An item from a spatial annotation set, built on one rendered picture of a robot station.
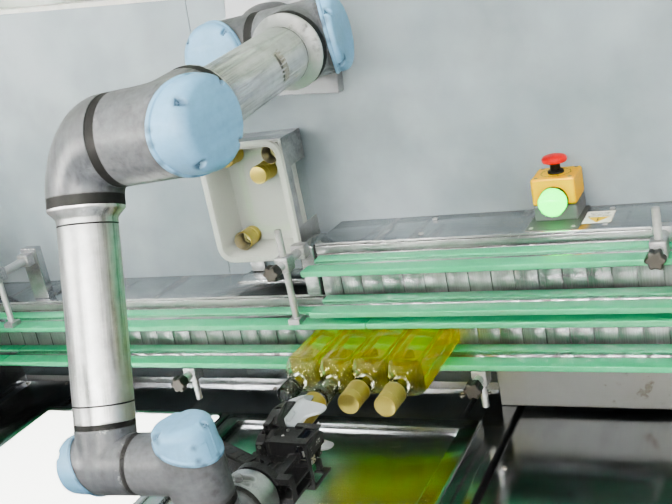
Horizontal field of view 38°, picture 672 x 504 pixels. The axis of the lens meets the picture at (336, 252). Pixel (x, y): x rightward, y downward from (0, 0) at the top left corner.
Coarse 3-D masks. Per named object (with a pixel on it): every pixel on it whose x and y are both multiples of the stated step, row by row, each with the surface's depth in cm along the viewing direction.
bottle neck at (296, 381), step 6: (288, 378) 153; (294, 378) 152; (300, 378) 152; (282, 384) 151; (288, 384) 150; (294, 384) 151; (300, 384) 152; (306, 384) 153; (282, 390) 151; (288, 390) 149; (294, 390) 150; (300, 390) 151; (282, 396) 151; (288, 396) 151; (294, 396) 150; (282, 402) 150
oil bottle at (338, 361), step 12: (348, 336) 160; (360, 336) 159; (372, 336) 159; (336, 348) 157; (348, 348) 156; (360, 348) 155; (324, 360) 153; (336, 360) 152; (348, 360) 152; (324, 372) 152; (336, 372) 151; (348, 372) 151
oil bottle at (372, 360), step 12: (384, 336) 157; (396, 336) 156; (372, 348) 153; (384, 348) 152; (396, 348) 153; (360, 360) 150; (372, 360) 149; (384, 360) 149; (360, 372) 149; (372, 372) 148; (384, 372) 149; (384, 384) 149
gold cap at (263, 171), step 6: (264, 162) 178; (252, 168) 176; (258, 168) 176; (264, 168) 176; (270, 168) 177; (276, 168) 179; (252, 174) 177; (258, 174) 176; (264, 174) 176; (270, 174) 177; (252, 180) 177; (258, 180) 177; (264, 180) 176
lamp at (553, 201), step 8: (544, 192) 153; (552, 192) 152; (560, 192) 153; (544, 200) 153; (552, 200) 152; (560, 200) 152; (544, 208) 153; (552, 208) 152; (560, 208) 152; (552, 216) 154
